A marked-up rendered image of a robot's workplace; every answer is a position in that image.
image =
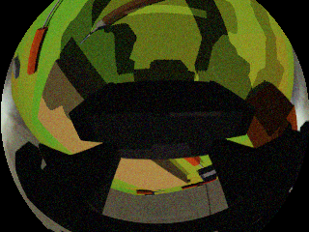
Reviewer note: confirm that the tan wooden panel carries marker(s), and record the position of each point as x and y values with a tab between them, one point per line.
65	88

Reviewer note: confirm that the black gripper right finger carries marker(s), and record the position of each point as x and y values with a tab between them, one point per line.
236	165

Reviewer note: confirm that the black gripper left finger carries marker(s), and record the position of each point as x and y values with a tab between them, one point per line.
90	172

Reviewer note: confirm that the red-handled awl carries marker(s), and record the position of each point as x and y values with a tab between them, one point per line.
147	191
36	46
194	161

